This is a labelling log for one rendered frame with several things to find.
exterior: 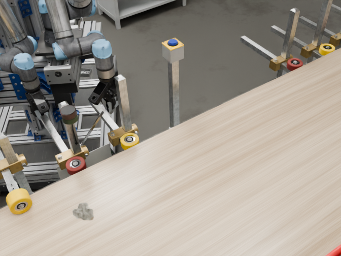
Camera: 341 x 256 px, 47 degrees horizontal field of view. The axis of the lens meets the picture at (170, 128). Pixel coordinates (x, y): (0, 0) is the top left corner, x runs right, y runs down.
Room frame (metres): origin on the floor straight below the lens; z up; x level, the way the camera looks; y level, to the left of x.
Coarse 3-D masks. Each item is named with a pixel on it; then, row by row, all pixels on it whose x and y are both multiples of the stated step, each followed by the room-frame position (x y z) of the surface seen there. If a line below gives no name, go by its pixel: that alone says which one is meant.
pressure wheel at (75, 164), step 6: (78, 156) 1.09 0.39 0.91; (66, 162) 1.06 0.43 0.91; (72, 162) 1.06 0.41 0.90; (78, 162) 1.06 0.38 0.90; (84, 162) 1.06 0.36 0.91; (66, 168) 1.03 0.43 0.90; (72, 168) 1.03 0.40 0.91; (78, 168) 1.02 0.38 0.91; (84, 168) 1.04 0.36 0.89; (72, 174) 1.01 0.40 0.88
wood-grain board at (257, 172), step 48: (240, 96) 1.45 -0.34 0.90; (288, 96) 1.44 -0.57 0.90; (336, 96) 1.43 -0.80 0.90; (144, 144) 1.15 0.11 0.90; (192, 144) 1.14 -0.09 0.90; (240, 144) 1.13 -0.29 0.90; (288, 144) 1.12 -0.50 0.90; (336, 144) 1.11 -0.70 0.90; (48, 192) 0.91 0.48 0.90; (96, 192) 0.91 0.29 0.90; (144, 192) 0.90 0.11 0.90; (192, 192) 0.89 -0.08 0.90; (240, 192) 0.88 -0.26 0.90; (288, 192) 0.88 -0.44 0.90; (336, 192) 0.87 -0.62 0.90; (0, 240) 0.71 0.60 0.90; (48, 240) 0.71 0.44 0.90; (96, 240) 0.70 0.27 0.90; (144, 240) 0.70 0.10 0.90; (192, 240) 0.69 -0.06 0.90; (240, 240) 0.68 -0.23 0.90; (288, 240) 0.68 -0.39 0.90; (336, 240) 0.67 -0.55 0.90
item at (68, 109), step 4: (64, 108) 1.13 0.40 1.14; (68, 108) 1.13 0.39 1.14; (72, 108) 1.12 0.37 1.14; (64, 112) 1.10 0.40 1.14; (68, 112) 1.10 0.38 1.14; (72, 112) 1.10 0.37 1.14; (72, 124) 1.11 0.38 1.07; (72, 128) 1.12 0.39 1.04; (76, 140) 1.14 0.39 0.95; (76, 144) 1.14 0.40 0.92
